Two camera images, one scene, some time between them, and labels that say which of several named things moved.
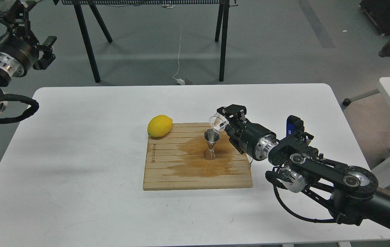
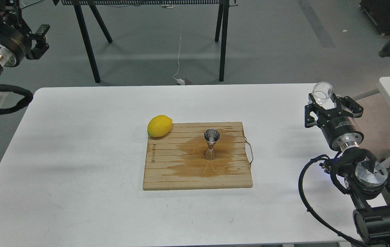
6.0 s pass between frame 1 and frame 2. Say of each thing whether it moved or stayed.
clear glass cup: moved
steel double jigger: stayed
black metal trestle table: stayed
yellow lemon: stayed
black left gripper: moved
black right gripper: moved
